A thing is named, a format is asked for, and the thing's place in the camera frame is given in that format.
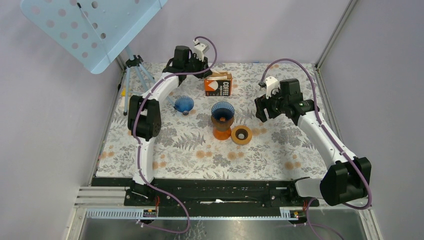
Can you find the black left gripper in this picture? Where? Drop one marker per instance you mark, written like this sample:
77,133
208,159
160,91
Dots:
201,65

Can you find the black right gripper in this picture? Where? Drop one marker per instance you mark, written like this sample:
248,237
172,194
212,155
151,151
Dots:
262,102

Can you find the orange coffee filter box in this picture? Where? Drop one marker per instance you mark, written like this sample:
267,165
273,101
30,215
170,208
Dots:
219,84

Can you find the blue glass dripper cone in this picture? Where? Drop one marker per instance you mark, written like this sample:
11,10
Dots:
222,109

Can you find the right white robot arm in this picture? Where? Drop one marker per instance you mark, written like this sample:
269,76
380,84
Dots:
348,176

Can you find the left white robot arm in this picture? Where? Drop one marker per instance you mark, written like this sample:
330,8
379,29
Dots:
144,113

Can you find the blue dripper on left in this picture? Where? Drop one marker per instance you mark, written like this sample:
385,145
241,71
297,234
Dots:
184,105

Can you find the floral tablecloth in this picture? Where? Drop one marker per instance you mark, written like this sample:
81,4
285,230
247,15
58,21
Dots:
278,150

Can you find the orange glass carafe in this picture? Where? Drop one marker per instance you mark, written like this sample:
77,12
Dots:
222,134

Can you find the light blue music stand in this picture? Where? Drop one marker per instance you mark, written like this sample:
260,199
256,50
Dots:
95,32

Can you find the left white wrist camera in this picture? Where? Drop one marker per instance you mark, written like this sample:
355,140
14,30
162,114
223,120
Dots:
200,49

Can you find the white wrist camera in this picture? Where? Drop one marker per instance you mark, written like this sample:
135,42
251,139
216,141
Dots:
272,86
200,49

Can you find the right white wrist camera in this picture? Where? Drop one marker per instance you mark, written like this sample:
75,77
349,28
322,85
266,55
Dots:
272,86

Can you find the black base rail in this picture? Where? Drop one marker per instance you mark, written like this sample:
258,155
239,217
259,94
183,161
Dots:
215,198

